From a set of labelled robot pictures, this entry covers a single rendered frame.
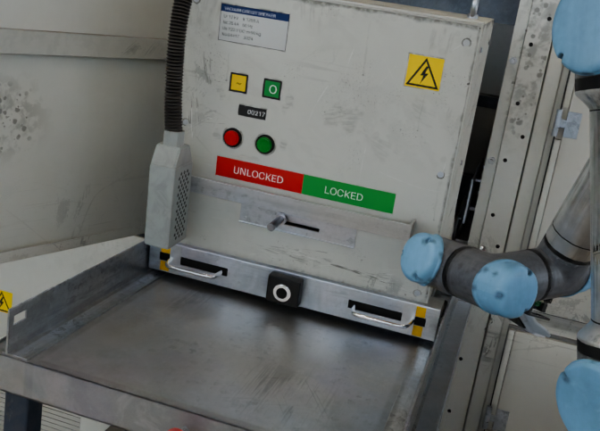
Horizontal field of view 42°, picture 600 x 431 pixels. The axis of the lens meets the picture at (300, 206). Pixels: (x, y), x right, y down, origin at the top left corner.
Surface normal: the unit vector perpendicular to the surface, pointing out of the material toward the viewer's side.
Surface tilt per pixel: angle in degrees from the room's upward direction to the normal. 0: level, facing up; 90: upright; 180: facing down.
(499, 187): 90
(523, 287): 84
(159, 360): 0
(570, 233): 101
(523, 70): 90
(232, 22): 94
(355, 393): 0
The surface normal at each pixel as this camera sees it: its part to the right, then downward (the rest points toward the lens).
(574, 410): -0.85, 0.20
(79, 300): 0.94, 0.22
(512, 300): 0.51, 0.20
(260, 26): -0.30, 0.26
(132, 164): 0.81, 0.26
